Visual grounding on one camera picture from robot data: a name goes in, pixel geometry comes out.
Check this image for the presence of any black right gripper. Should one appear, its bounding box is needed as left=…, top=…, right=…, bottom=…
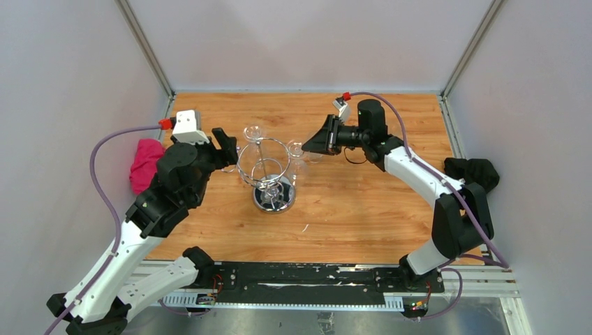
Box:
left=302, top=115, right=369, bottom=156

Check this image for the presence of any clear wine glass front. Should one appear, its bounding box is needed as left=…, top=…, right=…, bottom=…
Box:
left=304, top=131, right=324, bottom=164

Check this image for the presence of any clear wine glass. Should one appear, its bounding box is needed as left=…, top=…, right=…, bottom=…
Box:
left=243, top=125, right=264, bottom=143
left=286, top=140, right=309, bottom=187
left=304, top=131, right=324, bottom=164

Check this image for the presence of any clear wine glass back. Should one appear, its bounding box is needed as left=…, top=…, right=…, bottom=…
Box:
left=243, top=125, right=264, bottom=143

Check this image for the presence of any chrome wine glass rack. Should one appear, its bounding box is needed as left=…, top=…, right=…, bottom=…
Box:
left=223, top=136, right=296, bottom=214

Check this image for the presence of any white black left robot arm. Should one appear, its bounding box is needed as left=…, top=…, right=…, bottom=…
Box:
left=47, top=128, right=238, bottom=334

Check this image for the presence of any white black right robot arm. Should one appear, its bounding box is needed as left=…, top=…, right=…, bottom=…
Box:
left=302, top=97, right=494, bottom=292

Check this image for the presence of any pink cloth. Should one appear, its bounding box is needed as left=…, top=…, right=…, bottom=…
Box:
left=128, top=138, right=165, bottom=195

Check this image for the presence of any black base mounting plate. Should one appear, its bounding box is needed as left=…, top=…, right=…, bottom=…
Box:
left=189, top=262, right=444, bottom=306

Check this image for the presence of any black cloth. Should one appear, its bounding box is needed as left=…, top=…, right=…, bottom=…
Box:
left=444, top=158, right=501, bottom=193

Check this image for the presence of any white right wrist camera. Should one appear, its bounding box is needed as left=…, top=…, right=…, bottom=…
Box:
left=333, top=92, right=351, bottom=123

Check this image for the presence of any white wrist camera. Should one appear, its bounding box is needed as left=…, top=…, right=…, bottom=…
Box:
left=333, top=92, right=351, bottom=123
left=172, top=110, right=210, bottom=145

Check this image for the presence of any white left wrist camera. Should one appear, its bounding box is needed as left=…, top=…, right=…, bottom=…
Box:
left=172, top=110, right=210, bottom=145

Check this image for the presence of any aluminium corner frame post left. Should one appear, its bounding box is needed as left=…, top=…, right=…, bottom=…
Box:
left=114, top=0, right=175, bottom=101

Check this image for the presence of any aluminium corner frame post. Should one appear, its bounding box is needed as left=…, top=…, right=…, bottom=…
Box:
left=114, top=0, right=175, bottom=101
left=440, top=0, right=506, bottom=100

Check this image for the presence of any aluminium corner frame post right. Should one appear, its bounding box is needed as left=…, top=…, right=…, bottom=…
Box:
left=440, top=0, right=506, bottom=100

